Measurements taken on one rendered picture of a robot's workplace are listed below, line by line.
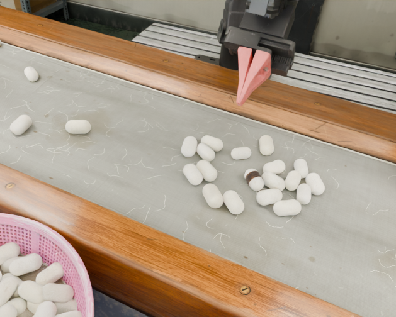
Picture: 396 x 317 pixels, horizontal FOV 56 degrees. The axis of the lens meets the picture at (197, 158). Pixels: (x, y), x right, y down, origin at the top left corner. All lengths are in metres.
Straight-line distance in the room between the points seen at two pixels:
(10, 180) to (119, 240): 0.17
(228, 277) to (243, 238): 0.08
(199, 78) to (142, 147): 0.20
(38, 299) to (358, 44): 2.39
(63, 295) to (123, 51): 0.52
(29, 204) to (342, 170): 0.44
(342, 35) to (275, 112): 1.94
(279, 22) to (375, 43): 2.04
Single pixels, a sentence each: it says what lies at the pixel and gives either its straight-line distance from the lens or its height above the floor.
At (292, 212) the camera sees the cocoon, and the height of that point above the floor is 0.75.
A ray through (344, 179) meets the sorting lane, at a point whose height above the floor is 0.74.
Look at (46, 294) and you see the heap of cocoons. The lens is 0.43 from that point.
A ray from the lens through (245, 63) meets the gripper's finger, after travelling 0.55.
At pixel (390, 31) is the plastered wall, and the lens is 2.57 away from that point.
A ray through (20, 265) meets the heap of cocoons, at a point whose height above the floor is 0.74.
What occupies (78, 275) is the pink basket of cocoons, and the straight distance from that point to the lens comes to 0.41.
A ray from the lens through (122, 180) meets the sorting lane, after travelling 0.52.
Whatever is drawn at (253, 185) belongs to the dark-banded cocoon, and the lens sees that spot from 0.51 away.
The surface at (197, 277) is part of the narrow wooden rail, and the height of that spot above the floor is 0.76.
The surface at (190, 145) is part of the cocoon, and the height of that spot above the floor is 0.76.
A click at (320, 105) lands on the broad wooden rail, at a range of 0.69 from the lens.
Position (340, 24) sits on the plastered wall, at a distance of 2.55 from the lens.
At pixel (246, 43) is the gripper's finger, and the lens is 0.56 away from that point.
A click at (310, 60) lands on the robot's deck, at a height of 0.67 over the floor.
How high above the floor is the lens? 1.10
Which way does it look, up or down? 40 degrees down
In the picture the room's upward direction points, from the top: 6 degrees clockwise
